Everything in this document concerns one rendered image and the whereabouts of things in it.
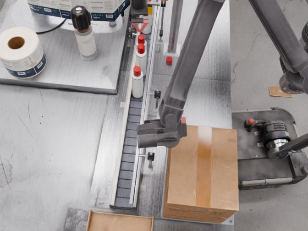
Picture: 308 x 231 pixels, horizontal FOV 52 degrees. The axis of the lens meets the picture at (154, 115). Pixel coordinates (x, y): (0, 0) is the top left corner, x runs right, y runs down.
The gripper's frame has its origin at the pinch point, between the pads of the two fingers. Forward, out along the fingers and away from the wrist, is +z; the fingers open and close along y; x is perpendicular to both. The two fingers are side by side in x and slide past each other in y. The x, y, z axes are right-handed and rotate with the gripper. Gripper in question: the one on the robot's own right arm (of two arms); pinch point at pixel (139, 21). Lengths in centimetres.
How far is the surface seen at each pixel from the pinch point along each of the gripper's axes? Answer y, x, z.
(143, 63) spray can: 4.6, 1.0, 21.7
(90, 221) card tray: 71, -25, 38
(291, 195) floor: 50, 101, 122
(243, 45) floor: -85, 96, 121
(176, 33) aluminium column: -13.2, 18.7, 22.4
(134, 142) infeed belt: 40, -5, 33
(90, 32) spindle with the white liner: -9.1, -22.2, 14.8
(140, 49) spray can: 3.9, -0.1, 12.7
